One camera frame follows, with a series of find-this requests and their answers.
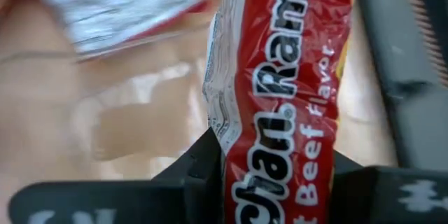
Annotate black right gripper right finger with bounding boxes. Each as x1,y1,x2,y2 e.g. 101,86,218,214
330,150,448,224

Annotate clear plastic bin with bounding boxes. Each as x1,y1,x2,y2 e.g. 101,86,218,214
0,34,211,183

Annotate red beef ramen packet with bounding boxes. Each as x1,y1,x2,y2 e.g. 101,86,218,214
34,0,211,60
202,0,358,224

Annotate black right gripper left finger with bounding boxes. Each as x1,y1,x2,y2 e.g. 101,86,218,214
8,127,225,224

